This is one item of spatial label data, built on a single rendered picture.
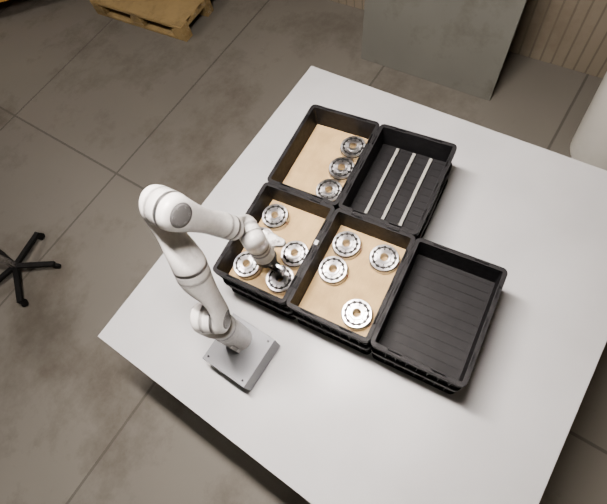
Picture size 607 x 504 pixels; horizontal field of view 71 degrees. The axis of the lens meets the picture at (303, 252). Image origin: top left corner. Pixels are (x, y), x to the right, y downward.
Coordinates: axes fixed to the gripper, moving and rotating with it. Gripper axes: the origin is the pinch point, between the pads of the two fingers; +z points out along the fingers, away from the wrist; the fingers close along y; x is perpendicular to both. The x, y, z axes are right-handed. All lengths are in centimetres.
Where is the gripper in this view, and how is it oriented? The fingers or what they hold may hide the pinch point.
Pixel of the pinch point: (273, 268)
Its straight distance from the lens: 153.0
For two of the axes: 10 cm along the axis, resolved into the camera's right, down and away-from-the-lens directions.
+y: 8.2, 4.7, -3.3
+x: 5.5, -8.0, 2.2
